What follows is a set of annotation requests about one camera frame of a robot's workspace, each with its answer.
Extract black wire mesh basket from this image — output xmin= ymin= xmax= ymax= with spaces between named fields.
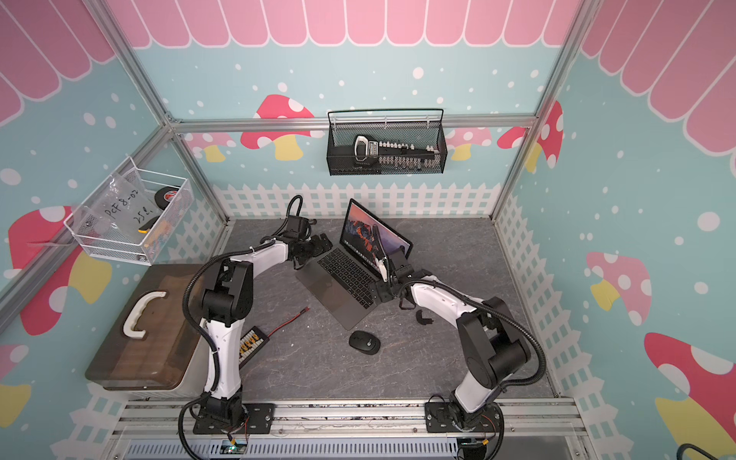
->
xmin=326 ymin=108 xmax=448 ymax=176

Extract black wireless mouse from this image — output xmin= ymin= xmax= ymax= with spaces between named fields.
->
xmin=349 ymin=331 xmax=381 ymax=356

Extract yellow black tool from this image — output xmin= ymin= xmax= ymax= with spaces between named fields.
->
xmin=138 ymin=217 xmax=159 ymax=234

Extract brown case with white handle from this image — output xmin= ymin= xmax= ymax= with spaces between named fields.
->
xmin=85 ymin=264 xmax=210 ymax=400

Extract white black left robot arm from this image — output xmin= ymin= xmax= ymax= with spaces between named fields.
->
xmin=177 ymin=195 xmax=330 ymax=459

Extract black terminal strip board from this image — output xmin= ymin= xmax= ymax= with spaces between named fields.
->
xmin=239 ymin=326 xmax=270 ymax=368

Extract white wire wall basket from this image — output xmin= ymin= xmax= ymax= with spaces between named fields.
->
xmin=64 ymin=157 xmax=195 ymax=266

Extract small black plastic part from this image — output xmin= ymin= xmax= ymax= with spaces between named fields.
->
xmin=415 ymin=310 xmax=434 ymax=326

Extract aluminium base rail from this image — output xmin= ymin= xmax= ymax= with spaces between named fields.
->
xmin=108 ymin=399 xmax=593 ymax=460

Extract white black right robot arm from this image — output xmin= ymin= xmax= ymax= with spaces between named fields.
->
xmin=375 ymin=250 xmax=546 ymax=459

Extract grey laptop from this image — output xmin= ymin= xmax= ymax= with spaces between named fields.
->
xmin=296 ymin=199 xmax=413 ymax=330

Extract black tape roll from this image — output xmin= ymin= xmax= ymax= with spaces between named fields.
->
xmin=154 ymin=186 xmax=179 ymax=210

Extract socket set in basket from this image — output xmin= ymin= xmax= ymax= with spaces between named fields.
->
xmin=349 ymin=135 xmax=444 ymax=174

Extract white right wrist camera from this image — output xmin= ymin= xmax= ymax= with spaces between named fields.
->
xmin=375 ymin=256 xmax=390 ymax=283

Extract clear plastic bag with writing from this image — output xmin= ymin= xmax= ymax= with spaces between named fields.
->
xmin=89 ymin=172 xmax=161 ymax=241

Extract red black wire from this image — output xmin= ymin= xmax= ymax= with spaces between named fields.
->
xmin=267 ymin=306 xmax=312 ymax=339

